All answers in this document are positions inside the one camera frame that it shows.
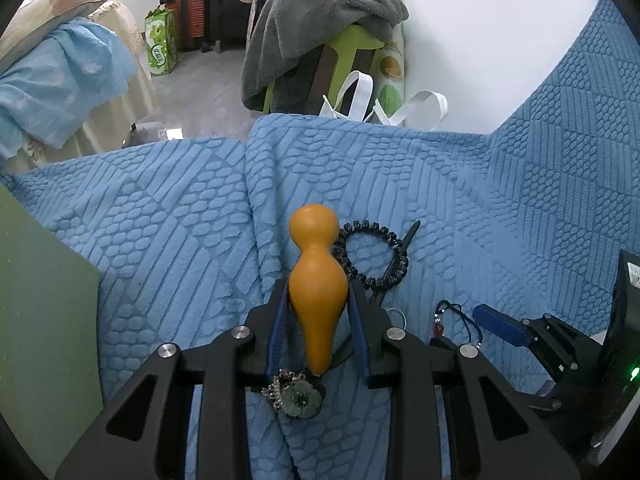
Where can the green flower pendant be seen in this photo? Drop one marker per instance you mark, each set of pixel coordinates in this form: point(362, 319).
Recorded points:
point(300, 397)

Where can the orange gourd ornament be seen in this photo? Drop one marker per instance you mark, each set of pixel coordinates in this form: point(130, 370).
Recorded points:
point(317, 285)

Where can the black suitcase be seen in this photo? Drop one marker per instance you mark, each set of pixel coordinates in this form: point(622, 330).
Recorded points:
point(225, 5)

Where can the grey fleece blanket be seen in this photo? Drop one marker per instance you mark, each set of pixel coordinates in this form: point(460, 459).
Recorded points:
point(310, 25)

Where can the beige bed sheet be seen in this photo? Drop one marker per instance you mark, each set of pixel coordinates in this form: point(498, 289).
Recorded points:
point(135, 90)

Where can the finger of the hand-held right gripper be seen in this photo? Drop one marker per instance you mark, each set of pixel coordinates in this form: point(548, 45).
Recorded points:
point(495, 324)
point(565, 404)

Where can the peach checked quilt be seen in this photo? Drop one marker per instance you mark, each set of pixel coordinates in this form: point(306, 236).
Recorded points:
point(45, 12)

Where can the green cardboard box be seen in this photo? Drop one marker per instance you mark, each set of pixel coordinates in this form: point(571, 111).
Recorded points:
point(40, 310)
point(160, 40)

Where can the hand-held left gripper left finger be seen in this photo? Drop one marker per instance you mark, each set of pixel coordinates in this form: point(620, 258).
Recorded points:
point(277, 330)

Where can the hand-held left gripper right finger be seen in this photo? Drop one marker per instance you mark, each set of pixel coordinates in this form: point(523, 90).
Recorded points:
point(360, 330)

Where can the green plastic stool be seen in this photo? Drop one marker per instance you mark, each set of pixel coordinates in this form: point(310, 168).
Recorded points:
point(350, 40)

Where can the red suitcase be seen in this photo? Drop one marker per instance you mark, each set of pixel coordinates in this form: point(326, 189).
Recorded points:
point(189, 20)

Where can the blue textured bed cover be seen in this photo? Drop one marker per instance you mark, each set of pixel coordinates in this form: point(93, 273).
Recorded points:
point(175, 235)

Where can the light blue blanket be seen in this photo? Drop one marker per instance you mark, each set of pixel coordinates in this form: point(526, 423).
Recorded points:
point(65, 75)

